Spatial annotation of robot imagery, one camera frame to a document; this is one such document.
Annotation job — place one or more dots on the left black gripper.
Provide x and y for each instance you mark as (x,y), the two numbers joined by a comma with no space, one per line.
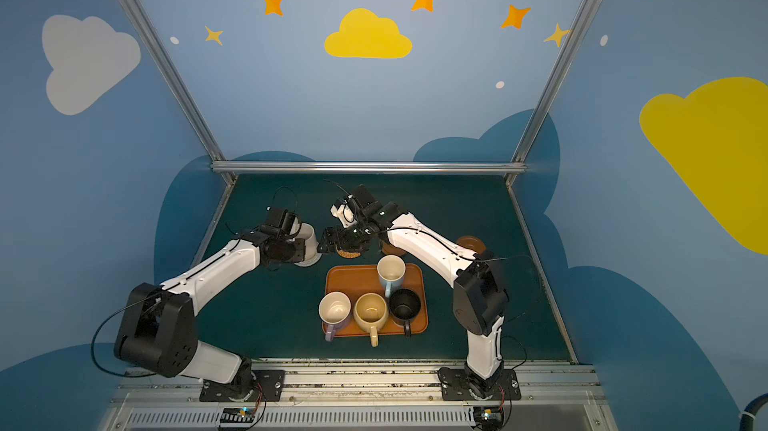
(300,249)

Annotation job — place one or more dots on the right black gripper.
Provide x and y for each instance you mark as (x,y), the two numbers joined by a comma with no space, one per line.
(339,237)

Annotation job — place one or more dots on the white speckled mug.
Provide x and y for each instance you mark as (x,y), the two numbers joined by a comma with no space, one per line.
(307,232)

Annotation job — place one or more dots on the brown wooden coaster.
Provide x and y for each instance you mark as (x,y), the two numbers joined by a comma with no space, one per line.
(390,250)
(474,244)

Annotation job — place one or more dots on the light blue mug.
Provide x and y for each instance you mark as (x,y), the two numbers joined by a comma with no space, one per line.
(391,271)

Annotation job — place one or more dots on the woven rattan coaster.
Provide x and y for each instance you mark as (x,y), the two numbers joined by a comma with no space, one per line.
(348,254)

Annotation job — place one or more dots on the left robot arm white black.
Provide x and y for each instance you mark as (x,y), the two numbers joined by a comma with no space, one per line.
(158,330)

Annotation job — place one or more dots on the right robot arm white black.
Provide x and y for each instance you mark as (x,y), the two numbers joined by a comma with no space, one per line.
(480,296)

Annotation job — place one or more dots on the orange wooden tray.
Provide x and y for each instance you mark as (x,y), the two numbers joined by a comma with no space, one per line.
(358,280)

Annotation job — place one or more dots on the lilac mug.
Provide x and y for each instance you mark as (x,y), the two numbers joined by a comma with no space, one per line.
(335,311)

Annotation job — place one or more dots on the yellow beige mug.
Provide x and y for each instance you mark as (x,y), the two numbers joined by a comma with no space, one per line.
(371,314)

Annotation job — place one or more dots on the black mug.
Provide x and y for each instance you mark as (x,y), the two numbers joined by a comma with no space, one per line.
(404,307)

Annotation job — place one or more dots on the rear aluminium crossbar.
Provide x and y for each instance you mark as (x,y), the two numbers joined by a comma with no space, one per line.
(286,167)

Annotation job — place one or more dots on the left controller board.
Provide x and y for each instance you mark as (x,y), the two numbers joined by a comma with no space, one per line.
(240,418)

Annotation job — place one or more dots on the controller board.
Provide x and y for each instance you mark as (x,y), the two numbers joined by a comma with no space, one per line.
(487,419)
(240,418)

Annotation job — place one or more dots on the right controller board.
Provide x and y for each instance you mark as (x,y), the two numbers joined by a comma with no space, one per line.
(487,419)

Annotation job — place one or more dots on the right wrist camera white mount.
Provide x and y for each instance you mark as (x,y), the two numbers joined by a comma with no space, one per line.
(341,211)

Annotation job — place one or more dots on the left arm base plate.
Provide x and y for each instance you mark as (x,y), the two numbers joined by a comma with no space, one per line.
(247,386)

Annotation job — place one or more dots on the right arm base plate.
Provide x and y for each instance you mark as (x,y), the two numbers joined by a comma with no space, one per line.
(462,385)

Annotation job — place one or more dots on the aluminium rail front frame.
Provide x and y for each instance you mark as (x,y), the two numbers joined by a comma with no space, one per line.
(325,394)

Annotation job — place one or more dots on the left aluminium frame post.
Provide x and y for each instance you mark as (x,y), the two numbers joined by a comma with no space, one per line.
(162,59)

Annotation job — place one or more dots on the aluminium frame post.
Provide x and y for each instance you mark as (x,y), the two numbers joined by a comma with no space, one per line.
(583,19)
(162,59)

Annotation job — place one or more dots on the right aluminium frame post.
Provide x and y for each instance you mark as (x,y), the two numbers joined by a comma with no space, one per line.
(583,19)

